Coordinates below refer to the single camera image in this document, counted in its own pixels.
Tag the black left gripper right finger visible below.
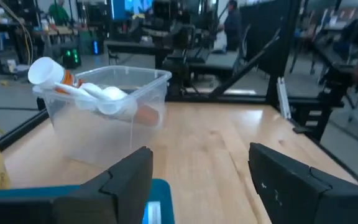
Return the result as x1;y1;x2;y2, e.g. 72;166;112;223
248;142;358;224

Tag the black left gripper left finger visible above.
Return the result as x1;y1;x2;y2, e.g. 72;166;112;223
53;146;154;224

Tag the teal plastic bin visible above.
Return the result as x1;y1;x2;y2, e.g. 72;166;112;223
0;179;175;224

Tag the clear plastic container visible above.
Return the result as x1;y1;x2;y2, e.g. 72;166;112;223
32;65;173;169

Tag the computer with green lights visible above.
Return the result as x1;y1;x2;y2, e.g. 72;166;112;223
61;46;82;70

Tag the black desk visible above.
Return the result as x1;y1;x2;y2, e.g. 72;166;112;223
104;40;173;70

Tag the black partition panel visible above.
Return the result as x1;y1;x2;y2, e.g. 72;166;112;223
239;0;291;74

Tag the person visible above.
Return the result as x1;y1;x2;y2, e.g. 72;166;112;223
47;0;71;26
223;0;244;53

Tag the blue display screen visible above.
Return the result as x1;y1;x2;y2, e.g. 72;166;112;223
110;0;154;21

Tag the white bracket strip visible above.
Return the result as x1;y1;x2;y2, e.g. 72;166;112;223
276;77;291;121

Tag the yellow cable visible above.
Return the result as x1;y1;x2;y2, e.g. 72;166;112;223
0;0;34;67

